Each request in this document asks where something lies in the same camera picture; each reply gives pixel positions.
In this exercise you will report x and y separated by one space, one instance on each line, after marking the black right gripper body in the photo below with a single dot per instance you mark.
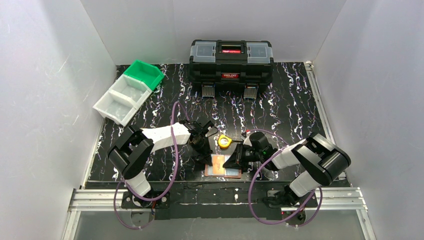
243 157

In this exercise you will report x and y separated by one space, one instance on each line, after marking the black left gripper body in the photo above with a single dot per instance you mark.
202 151

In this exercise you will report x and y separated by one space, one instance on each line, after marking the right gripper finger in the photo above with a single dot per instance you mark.
243 165
237 158

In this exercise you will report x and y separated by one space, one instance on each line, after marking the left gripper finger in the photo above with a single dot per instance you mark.
206 155
200 154

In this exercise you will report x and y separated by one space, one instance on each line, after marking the pink leather card holder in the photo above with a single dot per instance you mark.
230 173

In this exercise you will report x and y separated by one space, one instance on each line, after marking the orange credit card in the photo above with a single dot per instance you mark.
217 165

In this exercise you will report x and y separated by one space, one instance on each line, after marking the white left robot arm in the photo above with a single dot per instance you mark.
130 152

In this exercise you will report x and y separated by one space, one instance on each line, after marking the yellow tape measure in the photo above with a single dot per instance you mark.
224 141

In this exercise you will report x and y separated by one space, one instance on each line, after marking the white bin near green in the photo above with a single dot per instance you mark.
132 89

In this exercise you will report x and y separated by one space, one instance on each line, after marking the green plastic bin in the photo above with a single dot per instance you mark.
144 72

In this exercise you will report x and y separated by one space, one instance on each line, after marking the black toolbox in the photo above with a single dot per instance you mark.
240 66

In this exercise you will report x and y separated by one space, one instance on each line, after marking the white bin front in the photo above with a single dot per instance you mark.
116 107

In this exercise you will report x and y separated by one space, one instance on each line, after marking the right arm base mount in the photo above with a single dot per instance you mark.
288 199

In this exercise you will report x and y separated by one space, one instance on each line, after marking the aluminium frame rail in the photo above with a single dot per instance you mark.
328 199

